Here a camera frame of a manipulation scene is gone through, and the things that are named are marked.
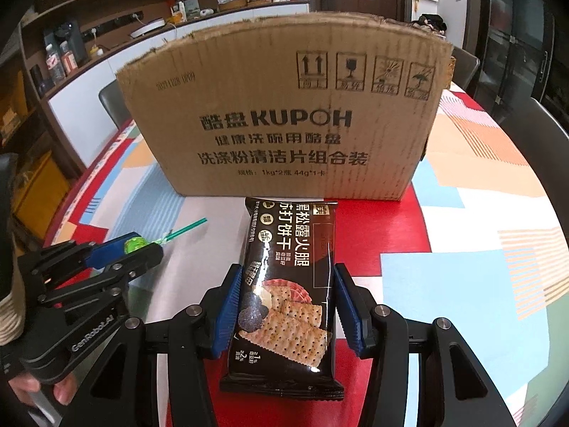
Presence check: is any brown cardboard box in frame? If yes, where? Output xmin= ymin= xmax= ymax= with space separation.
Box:
xmin=116 ymin=10 xmax=455 ymax=201

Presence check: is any white round dish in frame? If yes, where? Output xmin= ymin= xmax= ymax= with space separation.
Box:
xmin=131 ymin=18 xmax=167 ymax=38

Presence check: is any colourful patchwork tablecloth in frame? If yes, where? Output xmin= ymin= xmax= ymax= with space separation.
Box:
xmin=44 ymin=84 xmax=569 ymax=427

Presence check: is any black bag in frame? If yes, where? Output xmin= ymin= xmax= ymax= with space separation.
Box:
xmin=411 ymin=13 xmax=447 ymax=34

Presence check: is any wooden wall shelf unit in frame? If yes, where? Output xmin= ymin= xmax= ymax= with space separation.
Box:
xmin=0 ymin=0 xmax=312 ymax=188

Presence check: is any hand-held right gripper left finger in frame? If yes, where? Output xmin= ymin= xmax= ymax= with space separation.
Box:
xmin=58 ymin=263 xmax=244 ymax=427

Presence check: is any black cracker packet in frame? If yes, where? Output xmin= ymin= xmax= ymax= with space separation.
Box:
xmin=220 ymin=196 xmax=345 ymax=400

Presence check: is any clear bottle red label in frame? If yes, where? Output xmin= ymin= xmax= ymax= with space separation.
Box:
xmin=59 ymin=40 xmax=77 ymax=75
xmin=44 ymin=43 xmax=67 ymax=86

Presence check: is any dark grey chair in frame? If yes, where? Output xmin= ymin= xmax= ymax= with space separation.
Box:
xmin=451 ymin=46 xmax=481 ymax=92
xmin=511 ymin=95 xmax=569 ymax=156
xmin=99 ymin=81 xmax=134 ymax=130

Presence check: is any person's left hand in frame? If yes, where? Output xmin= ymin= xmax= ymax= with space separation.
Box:
xmin=6 ymin=371 xmax=77 ymax=407

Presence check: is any green lollipop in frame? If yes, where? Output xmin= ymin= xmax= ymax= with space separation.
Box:
xmin=123 ymin=218 xmax=208 ymax=255

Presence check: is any yellow cardboard box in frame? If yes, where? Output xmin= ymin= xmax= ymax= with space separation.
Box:
xmin=0 ymin=71 xmax=27 ymax=134

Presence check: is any dark glass door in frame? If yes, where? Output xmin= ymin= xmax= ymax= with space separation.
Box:
xmin=475 ymin=0 xmax=561 ymax=107

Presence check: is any yellow plastic crate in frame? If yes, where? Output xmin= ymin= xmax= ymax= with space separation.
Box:
xmin=11 ymin=151 xmax=72 ymax=230

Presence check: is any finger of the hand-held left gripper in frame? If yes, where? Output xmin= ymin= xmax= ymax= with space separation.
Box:
xmin=18 ymin=231 xmax=139 ymax=294
xmin=38 ymin=244 xmax=164 ymax=316

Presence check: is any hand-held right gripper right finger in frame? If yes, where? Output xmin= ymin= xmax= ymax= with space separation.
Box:
xmin=333 ymin=263 xmax=512 ymax=427

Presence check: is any black coffee machine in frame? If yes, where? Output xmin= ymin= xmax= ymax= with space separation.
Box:
xmin=53 ymin=21 xmax=88 ymax=67

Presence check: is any black power strip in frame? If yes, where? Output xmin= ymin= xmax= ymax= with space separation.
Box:
xmin=91 ymin=9 xmax=145 ymax=36

